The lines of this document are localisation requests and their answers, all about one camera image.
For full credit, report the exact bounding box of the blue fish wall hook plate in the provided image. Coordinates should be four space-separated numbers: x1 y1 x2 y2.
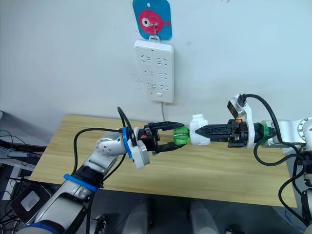
132 0 173 40

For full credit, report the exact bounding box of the blue thin cable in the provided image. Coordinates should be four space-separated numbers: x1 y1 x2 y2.
284 209 306 230

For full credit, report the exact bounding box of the dark side desk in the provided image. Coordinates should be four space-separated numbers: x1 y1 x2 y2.
0 138 47 173

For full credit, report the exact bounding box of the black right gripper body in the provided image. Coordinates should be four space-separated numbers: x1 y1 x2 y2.
227 118 250 149

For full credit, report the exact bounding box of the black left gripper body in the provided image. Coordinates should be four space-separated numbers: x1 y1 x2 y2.
138 123 161 156

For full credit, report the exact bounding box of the black box with white label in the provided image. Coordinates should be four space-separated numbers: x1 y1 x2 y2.
10 182 53 224

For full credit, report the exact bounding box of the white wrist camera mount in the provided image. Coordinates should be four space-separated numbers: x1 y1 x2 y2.
126 126 151 170
227 93 256 150

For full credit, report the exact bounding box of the white wall power strip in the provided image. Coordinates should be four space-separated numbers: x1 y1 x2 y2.
133 39 175 104

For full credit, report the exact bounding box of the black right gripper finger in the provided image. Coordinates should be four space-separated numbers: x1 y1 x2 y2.
209 134 230 142
195 124 231 136

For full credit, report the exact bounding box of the white mosquito repellent heater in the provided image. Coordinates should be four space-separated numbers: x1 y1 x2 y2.
189 113 212 147

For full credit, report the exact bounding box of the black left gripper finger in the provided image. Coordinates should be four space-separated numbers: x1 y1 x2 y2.
150 120 185 131
156 142 186 155

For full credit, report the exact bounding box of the green liquid bottle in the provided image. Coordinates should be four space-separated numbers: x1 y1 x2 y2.
172 125 191 146

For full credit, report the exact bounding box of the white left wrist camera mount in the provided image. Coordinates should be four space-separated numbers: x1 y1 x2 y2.
126 126 151 170

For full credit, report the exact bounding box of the grey rounded shape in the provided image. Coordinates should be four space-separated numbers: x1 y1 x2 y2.
125 197 158 234
189 199 220 234

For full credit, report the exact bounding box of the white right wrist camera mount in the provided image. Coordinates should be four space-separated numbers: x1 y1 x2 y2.
227 93 256 150

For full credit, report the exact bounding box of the metal wire hook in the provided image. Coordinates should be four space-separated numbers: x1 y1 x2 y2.
149 21 159 38

